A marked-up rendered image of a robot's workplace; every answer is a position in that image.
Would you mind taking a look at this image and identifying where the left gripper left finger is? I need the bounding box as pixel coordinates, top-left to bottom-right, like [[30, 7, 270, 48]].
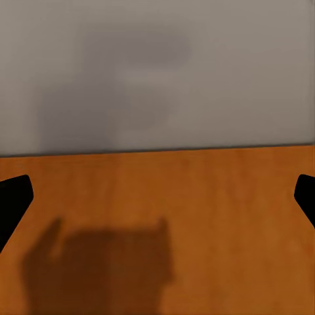
[[0, 175, 33, 253]]

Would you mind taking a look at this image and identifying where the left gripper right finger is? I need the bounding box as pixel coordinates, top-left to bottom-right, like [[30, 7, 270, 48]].
[[294, 174, 315, 227]]

